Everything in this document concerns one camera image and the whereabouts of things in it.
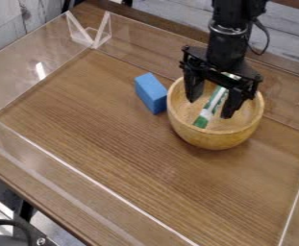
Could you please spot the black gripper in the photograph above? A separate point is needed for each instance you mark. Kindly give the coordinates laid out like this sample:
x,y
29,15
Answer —
x,y
240,78

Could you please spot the black metal frame piece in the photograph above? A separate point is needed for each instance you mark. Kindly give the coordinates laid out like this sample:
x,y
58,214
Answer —
x,y
40,238

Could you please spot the blue rectangular block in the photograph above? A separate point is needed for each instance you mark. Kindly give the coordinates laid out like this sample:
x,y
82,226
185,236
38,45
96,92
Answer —
x,y
153,93

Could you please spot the green and white marker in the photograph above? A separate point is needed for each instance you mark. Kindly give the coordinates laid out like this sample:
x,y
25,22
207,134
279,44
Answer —
x,y
211,108

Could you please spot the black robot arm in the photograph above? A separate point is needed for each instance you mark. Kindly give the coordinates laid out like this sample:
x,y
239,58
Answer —
x,y
221,61

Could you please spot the brown wooden bowl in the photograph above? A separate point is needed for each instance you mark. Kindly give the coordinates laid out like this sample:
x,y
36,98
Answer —
x,y
224,133

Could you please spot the clear acrylic corner bracket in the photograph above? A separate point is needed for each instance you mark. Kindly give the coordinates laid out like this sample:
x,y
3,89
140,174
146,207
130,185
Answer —
x,y
89,36

